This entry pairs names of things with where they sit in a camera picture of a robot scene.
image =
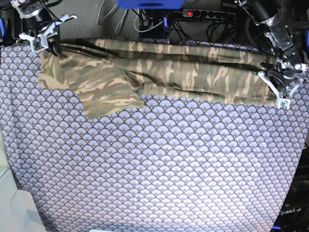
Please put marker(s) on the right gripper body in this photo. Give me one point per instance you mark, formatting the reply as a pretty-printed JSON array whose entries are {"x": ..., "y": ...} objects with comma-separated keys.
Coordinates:
[{"x": 44, "y": 27}]

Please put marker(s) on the blue mount plate top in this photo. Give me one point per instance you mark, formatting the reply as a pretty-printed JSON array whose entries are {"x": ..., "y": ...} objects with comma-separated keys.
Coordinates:
[{"x": 150, "y": 4}]

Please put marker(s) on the purple fan-pattern tablecloth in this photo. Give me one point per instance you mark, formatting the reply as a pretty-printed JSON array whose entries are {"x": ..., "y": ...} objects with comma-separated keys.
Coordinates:
[{"x": 175, "y": 165}]

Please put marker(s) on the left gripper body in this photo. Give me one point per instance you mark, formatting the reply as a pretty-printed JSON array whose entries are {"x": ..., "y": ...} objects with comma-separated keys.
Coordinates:
[{"x": 281, "y": 84}]

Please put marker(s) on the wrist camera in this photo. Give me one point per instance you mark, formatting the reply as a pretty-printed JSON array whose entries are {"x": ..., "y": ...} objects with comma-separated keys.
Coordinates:
[
  {"x": 37, "y": 46},
  {"x": 283, "y": 103}
]

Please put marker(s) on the camouflage T-shirt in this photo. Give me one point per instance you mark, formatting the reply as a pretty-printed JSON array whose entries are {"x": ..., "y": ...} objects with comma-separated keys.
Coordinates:
[{"x": 109, "y": 76}]

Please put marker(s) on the black power strip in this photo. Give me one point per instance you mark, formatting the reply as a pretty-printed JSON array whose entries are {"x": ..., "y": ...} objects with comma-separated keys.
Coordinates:
[{"x": 208, "y": 14}]

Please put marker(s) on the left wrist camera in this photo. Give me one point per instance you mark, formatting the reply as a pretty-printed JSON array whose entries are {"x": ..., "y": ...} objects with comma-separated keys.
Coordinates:
[{"x": 283, "y": 103}]

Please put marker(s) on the black OpenArm box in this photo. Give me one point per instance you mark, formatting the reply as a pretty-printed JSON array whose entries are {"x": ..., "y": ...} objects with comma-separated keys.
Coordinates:
[{"x": 294, "y": 214}]

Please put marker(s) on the blue clamp edge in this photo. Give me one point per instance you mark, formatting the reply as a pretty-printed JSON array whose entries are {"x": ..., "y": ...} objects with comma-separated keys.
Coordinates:
[
  {"x": 5, "y": 37},
  {"x": 306, "y": 42}
]

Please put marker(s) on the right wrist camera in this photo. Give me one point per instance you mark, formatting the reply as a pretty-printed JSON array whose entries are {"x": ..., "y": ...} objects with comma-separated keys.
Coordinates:
[{"x": 37, "y": 46}]

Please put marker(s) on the blue clamp left edge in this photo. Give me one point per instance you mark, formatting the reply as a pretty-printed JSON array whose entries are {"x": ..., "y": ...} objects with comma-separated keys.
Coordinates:
[{"x": 5, "y": 37}]

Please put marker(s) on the white plastic bin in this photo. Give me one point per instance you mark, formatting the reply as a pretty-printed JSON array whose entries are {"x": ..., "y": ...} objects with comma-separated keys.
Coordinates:
[{"x": 18, "y": 212}]

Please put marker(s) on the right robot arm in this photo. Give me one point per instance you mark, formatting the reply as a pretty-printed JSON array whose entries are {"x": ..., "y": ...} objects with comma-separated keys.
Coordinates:
[{"x": 29, "y": 8}]

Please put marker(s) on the blue clamp right edge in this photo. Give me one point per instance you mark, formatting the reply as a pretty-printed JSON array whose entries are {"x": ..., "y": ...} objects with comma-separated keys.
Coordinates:
[{"x": 306, "y": 42}]

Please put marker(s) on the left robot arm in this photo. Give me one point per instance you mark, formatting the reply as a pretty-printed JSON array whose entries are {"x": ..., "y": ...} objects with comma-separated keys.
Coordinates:
[{"x": 286, "y": 56}]

